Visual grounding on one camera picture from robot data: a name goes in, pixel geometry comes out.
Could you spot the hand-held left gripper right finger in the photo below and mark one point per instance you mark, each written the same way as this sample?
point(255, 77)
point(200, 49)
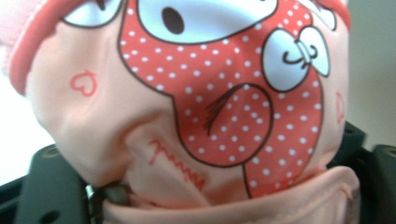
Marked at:
point(383, 186)

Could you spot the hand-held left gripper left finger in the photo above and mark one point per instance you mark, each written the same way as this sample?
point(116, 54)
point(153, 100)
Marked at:
point(53, 189)

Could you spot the pink glove with cartoon print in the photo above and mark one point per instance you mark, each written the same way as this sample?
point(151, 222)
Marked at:
point(199, 105)

